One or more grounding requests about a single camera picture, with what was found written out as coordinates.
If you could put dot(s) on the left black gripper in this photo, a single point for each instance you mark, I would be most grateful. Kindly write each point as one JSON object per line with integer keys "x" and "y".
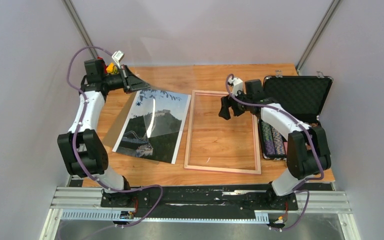
{"x": 131, "y": 82}

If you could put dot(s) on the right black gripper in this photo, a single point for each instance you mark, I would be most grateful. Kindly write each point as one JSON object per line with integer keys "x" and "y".
{"x": 226, "y": 102}

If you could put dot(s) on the clear acrylic sheet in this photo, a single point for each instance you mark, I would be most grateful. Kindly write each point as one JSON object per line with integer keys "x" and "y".
{"x": 159, "y": 112}

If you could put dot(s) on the Great Wall photo print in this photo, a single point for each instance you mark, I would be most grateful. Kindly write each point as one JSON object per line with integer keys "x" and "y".
{"x": 162, "y": 149}

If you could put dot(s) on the grey backing board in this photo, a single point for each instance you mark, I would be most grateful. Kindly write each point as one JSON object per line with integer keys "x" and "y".
{"x": 114, "y": 131}

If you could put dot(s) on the wooden picture frame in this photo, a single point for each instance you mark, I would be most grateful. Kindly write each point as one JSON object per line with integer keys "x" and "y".
{"x": 217, "y": 145}

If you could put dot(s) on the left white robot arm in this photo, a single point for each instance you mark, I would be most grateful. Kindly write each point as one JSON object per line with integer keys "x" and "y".
{"x": 82, "y": 151}

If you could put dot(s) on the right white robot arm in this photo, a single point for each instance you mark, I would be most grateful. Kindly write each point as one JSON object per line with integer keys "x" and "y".
{"x": 307, "y": 154}

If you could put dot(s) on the yellow small box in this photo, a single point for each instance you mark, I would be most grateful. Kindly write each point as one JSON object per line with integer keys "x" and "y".
{"x": 112, "y": 69}

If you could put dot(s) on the red small box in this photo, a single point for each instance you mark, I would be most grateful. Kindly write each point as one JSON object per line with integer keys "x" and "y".
{"x": 104, "y": 65}

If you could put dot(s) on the black poker chip case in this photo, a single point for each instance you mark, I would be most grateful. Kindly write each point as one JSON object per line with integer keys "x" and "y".
{"x": 301, "y": 96}

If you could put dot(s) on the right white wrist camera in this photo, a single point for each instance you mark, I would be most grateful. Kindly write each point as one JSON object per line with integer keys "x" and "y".
{"x": 237, "y": 86}

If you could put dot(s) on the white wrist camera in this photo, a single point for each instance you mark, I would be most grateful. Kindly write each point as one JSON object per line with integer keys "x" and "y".
{"x": 117, "y": 56}
{"x": 237, "y": 86}

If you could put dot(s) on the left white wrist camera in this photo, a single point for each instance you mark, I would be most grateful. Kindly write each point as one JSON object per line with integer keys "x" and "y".
{"x": 117, "y": 56}

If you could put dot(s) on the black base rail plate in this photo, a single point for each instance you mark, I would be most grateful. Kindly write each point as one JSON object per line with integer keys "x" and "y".
{"x": 230, "y": 202}

